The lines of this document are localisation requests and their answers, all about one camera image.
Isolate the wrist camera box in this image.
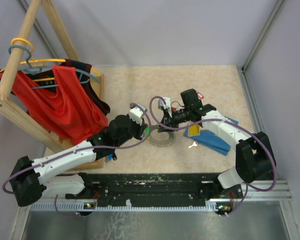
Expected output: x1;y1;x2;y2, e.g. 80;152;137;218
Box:
128;102;148;126
157;97;172;117

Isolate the steel key ring disc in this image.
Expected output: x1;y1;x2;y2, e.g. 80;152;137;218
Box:
148;125;176;148

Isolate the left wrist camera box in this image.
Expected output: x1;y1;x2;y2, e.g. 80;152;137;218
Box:
128;102;148;126

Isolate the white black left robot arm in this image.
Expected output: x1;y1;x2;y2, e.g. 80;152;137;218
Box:
8;112;148;207

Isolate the wooden clothes rack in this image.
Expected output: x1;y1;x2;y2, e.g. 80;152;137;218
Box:
0;0;107;172

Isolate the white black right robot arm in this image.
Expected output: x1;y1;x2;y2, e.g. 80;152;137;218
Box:
157;88;278;198

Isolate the loose silver key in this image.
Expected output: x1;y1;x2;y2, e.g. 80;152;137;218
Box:
188;141;199;149

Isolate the yellow clothes hanger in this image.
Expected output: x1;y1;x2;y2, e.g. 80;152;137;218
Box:
1;37;102;82

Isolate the aluminium frame rail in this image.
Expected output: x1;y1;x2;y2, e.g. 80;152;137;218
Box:
239;0;300;240

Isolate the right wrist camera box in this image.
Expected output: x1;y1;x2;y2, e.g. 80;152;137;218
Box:
157;97;172;117

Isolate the yellow blue cartoon cloth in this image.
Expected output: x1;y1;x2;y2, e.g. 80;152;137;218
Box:
183;125;231;156

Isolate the red key tag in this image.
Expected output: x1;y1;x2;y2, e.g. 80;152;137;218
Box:
197;92;204;99

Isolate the red shirt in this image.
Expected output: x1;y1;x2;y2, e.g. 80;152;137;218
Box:
12;65;108;145

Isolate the teal clothes hanger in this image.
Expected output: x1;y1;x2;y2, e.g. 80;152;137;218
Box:
11;48;101;93

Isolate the green key tag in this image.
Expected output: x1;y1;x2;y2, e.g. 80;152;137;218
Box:
144;127;150;136

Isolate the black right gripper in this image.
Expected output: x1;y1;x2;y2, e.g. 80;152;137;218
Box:
157;107;191;133

